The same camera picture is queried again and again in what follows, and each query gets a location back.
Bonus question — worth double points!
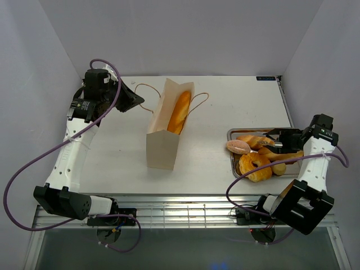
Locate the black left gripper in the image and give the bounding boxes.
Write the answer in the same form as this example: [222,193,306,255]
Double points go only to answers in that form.
[102,77,145,113]

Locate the metal bread tongs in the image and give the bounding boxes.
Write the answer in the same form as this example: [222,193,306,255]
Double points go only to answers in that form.
[248,137,283,154]

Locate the golden oval fake loaf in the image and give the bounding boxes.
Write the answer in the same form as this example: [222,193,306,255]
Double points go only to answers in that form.
[258,147,304,161]

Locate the long baguette fake bread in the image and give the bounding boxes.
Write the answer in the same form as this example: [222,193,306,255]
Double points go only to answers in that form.
[167,91,191,135]

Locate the beige paper bag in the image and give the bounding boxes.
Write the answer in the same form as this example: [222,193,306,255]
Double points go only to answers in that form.
[141,79,209,170]

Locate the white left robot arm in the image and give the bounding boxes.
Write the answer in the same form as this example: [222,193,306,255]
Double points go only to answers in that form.
[33,65,144,225]

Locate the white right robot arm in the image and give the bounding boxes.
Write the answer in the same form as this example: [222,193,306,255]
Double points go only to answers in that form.
[254,114,339,235]

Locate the scored oval fake loaf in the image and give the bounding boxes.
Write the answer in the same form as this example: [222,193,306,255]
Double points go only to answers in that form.
[236,134,275,150]

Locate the small round fake bun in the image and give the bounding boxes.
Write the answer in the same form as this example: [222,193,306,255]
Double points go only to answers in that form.
[271,162,287,176]

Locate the pink sugared fake doughnut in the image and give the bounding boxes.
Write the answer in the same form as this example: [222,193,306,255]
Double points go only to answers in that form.
[226,139,251,155]

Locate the metal baking tray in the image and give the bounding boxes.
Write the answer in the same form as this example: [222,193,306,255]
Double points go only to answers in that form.
[227,128,301,178]

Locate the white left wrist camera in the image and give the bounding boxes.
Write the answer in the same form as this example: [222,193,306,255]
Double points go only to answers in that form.
[103,64,118,83]

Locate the ring shaped fake bread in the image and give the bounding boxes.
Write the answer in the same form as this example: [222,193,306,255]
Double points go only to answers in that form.
[239,152,272,182]

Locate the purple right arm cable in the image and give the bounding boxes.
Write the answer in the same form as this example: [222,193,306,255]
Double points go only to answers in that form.
[226,145,350,245]

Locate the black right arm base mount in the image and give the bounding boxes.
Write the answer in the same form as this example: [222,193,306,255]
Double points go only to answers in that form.
[229,206,270,226]

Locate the aluminium frame rail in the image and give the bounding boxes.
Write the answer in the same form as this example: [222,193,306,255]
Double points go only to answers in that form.
[33,194,338,229]

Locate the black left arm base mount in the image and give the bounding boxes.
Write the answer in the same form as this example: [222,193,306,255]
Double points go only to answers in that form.
[87,208,137,227]

